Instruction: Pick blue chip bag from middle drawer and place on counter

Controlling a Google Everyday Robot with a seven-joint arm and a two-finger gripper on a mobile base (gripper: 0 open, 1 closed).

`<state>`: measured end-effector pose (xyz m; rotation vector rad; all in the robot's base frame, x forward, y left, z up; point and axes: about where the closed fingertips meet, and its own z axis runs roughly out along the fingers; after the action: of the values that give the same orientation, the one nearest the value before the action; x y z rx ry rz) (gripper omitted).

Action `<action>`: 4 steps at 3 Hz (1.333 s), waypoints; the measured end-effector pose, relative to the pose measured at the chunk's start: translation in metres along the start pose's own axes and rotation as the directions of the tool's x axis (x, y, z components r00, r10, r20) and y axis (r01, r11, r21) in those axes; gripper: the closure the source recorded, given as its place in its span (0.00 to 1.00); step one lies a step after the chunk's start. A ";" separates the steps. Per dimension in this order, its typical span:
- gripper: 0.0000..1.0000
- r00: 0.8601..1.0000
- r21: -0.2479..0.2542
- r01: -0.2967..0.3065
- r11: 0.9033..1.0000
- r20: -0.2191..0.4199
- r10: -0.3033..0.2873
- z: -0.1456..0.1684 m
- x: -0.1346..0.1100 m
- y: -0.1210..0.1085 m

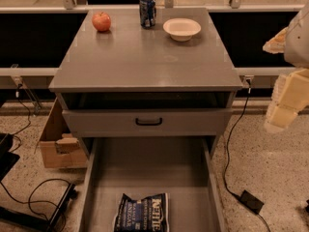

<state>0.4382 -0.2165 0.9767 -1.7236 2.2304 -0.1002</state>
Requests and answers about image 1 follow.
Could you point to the closed grey top drawer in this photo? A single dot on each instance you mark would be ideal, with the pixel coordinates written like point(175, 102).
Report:
point(120, 123)

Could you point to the black drawer handle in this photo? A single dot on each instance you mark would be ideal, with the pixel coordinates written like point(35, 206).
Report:
point(148, 123)

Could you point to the open grey middle drawer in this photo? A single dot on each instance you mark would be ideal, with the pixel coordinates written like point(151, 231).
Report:
point(144, 166)

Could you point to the red apple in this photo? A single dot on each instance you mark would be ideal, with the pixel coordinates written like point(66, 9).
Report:
point(101, 21)

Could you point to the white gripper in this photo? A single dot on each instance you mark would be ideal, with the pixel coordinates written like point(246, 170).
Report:
point(297, 43)

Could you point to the grey drawer cabinet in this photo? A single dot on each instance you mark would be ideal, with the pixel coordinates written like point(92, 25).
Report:
point(135, 68)

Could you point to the blue soda can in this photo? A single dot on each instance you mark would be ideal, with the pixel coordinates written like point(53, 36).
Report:
point(147, 11)

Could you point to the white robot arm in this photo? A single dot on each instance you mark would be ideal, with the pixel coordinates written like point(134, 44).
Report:
point(293, 42)

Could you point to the blue Kettle chip bag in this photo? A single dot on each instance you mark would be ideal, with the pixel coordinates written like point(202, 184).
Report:
point(149, 214)

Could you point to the black stand base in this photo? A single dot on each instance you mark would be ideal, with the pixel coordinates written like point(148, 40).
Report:
point(39, 221)

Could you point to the black power adapter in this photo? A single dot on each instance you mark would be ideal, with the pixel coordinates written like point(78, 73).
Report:
point(251, 202)

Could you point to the cardboard box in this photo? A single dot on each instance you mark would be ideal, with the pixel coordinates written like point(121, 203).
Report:
point(58, 147)

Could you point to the white paper bowl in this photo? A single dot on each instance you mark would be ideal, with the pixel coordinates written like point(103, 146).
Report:
point(181, 29)

